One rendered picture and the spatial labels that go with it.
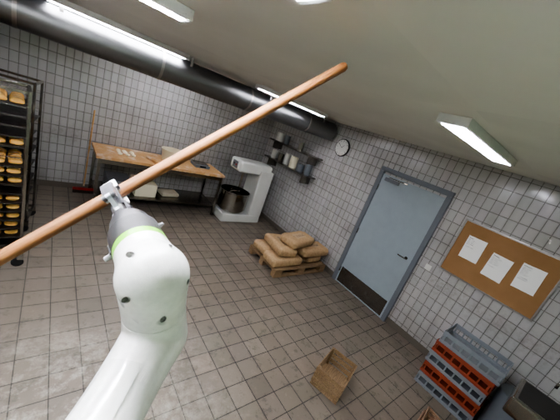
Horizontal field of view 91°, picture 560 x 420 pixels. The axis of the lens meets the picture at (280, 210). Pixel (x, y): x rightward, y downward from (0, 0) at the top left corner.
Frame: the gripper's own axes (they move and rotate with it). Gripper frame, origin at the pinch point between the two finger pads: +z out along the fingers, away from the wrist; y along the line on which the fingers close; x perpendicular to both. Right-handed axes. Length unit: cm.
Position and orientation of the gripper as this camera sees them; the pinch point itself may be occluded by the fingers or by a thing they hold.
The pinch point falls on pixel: (116, 193)
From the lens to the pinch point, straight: 78.8
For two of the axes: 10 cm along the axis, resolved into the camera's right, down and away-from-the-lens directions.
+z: -5.8, -4.2, 6.9
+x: 7.7, -5.5, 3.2
